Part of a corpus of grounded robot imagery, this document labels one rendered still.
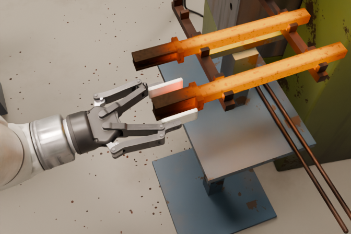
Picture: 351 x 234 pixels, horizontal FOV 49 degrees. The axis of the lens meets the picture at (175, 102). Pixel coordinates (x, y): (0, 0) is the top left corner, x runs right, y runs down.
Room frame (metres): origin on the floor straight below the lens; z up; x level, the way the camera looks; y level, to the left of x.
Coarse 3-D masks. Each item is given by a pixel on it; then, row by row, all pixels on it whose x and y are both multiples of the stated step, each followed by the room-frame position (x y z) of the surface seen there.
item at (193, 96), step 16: (320, 48) 0.54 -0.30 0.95; (336, 48) 0.54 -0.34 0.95; (272, 64) 0.49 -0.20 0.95; (288, 64) 0.49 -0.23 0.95; (304, 64) 0.49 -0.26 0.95; (224, 80) 0.45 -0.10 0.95; (240, 80) 0.45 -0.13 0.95; (256, 80) 0.45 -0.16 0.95; (272, 80) 0.47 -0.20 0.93; (160, 96) 0.41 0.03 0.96; (176, 96) 0.41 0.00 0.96; (192, 96) 0.41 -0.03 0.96; (208, 96) 0.42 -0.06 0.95; (160, 112) 0.39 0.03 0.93; (176, 112) 0.40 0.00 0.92
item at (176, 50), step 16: (272, 16) 0.63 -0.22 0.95; (288, 16) 0.63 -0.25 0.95; (304, 16) 0.63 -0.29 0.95; (224, 32) 0.58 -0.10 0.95; (240, 32) 0.58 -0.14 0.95; (256, 32) 0.59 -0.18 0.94; (272, 32) 0.60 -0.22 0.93; (160, 48) 0.53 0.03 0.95; (176, 48) 0.53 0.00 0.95; (192, 48) 0.54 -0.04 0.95; (144, 64) 0.51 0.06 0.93; (160, 64) 0.51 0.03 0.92
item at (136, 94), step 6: (144, 84) 0.44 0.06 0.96; (138, 90) 0.43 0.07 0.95; (144, 90) 0.43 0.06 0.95; (126, 96) 0.41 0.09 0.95; (132, 96) 0.41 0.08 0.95; (138, 96) 0.42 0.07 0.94; (144, 96) 0.43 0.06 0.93; (114, 102) 0.40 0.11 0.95; (120, 102) 0.40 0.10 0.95; (126, 102) 0.40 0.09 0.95; (132, 102) 0.41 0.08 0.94; (108, 108) 0.38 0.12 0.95; (114, 108) 0.38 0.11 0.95; (120, 108) 0.39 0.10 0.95; (126, 108) 0.40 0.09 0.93; (102, 114) 0.37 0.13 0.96; (108, 114) 0.37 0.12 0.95; (120, 114) 0.39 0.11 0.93
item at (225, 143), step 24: (168, 72) 0.69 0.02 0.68; (192, 72) 0.69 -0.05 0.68; (216, 120) 0.53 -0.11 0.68; (240, 120) 0.53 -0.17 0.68; (264, 120) 0.53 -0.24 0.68; (192, 144) 0.45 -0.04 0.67; (216, 144) 0.45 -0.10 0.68; (240, 144) 0.45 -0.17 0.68; (264, 144) 0.45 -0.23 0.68; (288, 144) 0.45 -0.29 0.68; (312, 144) 0.45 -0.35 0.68; (216, 168) 0.39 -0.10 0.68; (240, 168) 0.39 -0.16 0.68
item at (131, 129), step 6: (102, 126) 0.34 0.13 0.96; (108, 126) 0.34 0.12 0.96; (114, 126) 0.34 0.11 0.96; (120, 126) 0.34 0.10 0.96; (126, 126) 0.35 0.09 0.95; (132, 126) 0.35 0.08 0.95; (138, 126) 0.35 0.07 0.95; (144, 126) 0.35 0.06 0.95; (150, 126) 0.35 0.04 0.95; (156, 126) 0.35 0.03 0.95; (162, 126) 0.35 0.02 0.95; (126, 132) 0.34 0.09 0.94; (132, 132) 0.34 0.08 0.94; (138, 132) 0.34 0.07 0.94; (144, 132) 0.34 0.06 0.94; (150, 132) 0.34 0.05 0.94; (156, 132) 0.35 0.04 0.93
